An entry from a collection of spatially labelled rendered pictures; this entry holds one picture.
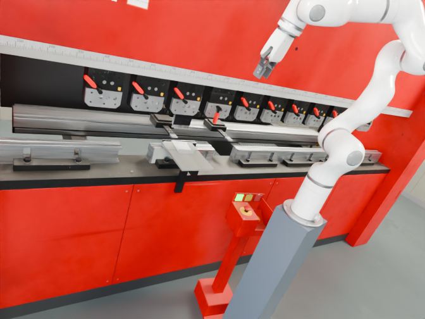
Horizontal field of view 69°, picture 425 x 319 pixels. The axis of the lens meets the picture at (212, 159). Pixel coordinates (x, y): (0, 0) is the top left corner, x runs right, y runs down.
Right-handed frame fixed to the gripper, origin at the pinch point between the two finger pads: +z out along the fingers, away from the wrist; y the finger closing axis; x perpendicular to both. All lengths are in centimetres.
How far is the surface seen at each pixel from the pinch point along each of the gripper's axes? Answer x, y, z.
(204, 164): -8, -17, 57
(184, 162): -14, -9, 59
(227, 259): 29, -37, 110
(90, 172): -38, 23, 77
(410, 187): 136, -433, 110
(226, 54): -33.0, -31.0, 10.5
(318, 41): -13, -82, -12
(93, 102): -50, 22, 47
